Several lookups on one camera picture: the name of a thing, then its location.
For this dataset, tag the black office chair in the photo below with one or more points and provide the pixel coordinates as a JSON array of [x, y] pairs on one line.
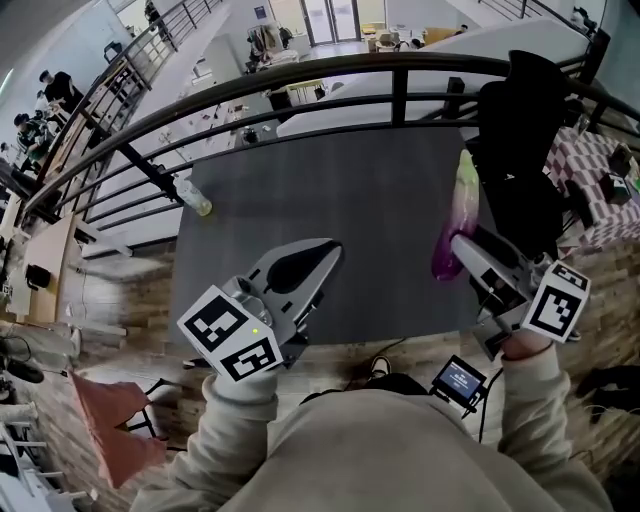
[[520, 160]]

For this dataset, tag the black folding stand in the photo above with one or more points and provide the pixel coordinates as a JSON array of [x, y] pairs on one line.
[[147, 415]]

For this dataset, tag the person's beige sweatshirt torso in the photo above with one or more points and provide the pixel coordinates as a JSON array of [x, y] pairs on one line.
[[370, 460]]

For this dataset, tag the black round container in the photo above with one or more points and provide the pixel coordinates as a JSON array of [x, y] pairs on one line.
[[38, 276]]

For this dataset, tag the glass entrance door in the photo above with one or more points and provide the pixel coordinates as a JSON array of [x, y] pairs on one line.
[[330, 20]]

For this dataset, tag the table with checkered cloth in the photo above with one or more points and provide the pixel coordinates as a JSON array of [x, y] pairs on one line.
[[600, 220]]

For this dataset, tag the person's right forearm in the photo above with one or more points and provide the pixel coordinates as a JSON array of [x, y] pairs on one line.
[[535, 400]]

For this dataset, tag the clear bottle with yellow liquid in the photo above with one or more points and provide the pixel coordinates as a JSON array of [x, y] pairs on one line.
[[195, 197]]

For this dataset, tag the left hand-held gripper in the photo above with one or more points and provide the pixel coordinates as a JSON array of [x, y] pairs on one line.
[[225, 335]]

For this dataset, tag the black straight balcony railing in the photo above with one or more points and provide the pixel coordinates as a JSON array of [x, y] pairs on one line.
[[165, 35], [540, 12]]

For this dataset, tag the person's left forearm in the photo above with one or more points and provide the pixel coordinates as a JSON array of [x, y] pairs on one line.
[[230, 430]]

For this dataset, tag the clothes rack with garments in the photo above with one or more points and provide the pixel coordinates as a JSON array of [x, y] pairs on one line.
[[270, 40]]

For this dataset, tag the person's right shoe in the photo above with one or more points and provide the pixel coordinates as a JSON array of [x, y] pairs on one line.
[[381, 365]]

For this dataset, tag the salmon pink cloth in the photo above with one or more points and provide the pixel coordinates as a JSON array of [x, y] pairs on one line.
[[115, 430]]

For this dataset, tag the light wooden desk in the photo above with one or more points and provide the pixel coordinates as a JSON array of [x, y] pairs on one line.
[[45, 250]]

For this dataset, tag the small black screen device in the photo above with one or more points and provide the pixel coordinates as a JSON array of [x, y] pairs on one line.
[[459, 382]]

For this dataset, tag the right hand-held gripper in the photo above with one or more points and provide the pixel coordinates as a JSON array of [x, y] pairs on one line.
[[555, 305]]

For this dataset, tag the white rack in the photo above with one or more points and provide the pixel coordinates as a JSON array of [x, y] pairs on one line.
[[30, 475]]

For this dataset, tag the purple and green eggplant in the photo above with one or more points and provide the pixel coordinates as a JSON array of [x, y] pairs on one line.
[[462, 205]]

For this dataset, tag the dark grey table top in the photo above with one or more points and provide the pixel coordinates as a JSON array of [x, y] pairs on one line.
[[330, 195]]

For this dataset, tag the small black box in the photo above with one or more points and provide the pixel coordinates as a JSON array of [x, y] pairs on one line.
[[615, 187]]

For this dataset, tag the person's dark trousers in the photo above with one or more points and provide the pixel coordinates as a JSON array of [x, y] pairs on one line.
[[380, 385]]

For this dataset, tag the black curved metal railing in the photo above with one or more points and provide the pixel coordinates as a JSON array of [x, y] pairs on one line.
[[320, 67]]

